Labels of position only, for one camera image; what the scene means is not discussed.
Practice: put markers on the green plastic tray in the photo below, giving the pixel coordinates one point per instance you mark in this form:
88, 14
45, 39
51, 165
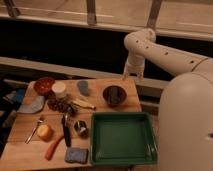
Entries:
122, 138

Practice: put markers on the purple grapes bunch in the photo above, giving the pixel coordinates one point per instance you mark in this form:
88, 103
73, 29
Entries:
61, 106

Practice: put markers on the blue object at left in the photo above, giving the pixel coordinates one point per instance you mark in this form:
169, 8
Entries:
16, 96

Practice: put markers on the dark brown bowl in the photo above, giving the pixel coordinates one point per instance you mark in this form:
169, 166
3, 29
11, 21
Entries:
114, 95

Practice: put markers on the orange red pepper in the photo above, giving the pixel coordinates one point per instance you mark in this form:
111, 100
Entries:
51, 149

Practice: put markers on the red bowl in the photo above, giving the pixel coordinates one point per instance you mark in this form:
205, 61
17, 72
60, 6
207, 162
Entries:
43, 85

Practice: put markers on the wooden board table top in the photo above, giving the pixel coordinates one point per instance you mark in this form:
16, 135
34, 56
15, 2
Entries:
19, 156

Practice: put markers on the white cup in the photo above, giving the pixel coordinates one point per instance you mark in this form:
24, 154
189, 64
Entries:
59, 89

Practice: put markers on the black handled knife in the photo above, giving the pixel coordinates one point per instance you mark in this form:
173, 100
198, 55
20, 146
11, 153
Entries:
66, 130

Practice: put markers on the grey blue plastic cup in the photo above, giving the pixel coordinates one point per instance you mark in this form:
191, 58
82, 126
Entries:
83, 87

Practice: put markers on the yellow orange fruit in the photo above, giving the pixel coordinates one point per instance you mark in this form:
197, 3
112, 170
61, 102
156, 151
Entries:
44, 132

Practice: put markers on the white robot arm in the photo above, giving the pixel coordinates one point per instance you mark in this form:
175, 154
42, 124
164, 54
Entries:
185, 119

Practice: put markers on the yellow banana piece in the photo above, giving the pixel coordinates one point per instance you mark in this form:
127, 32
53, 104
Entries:
83, 104

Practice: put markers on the blue sponge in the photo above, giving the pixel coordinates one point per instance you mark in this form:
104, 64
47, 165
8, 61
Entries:
76, 155

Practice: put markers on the small dark metal cup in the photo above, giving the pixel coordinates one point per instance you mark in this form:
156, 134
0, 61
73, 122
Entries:
81, 129

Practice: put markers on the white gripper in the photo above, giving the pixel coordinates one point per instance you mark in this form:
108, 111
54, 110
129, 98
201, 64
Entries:
137, 70

